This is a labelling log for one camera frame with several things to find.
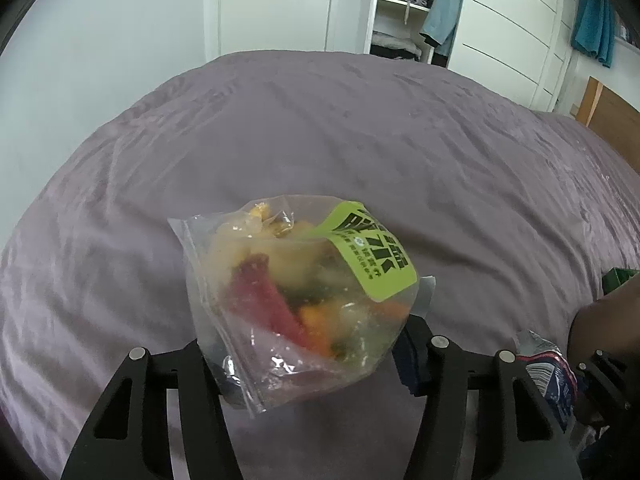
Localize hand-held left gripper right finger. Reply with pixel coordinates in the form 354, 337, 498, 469
391, 314, 583, 480

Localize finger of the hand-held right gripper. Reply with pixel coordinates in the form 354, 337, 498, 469
574, 350, 632, 428

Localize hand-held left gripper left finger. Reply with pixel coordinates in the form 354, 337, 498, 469
60, 340, 246, 480

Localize blue white snack packet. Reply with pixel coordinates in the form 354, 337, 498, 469
515, 330, 581, 433

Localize clear bag of colourful snacks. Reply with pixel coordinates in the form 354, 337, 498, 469
167, 194, 436, 415

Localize green tray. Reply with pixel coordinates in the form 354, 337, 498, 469
601, 267, 640, 295

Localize bed with purple sheet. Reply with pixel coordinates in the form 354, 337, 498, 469
0, 50, 640, 480

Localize wooden headboard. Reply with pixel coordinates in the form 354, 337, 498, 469
575, 76, 640, 171

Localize folded grey clothes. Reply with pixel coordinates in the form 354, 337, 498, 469
372, 32, 422, 59

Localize open white wardrobe shelves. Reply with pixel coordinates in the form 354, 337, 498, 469
370, 0, 451, 63

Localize hanging light blue garment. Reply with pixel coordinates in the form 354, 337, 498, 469
420, 0, 468, 56

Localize white wardrobe door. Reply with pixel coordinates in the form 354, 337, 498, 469
447, 0, 583, 111

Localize teal curtain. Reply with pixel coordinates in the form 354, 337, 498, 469
571, 0, 616, 68

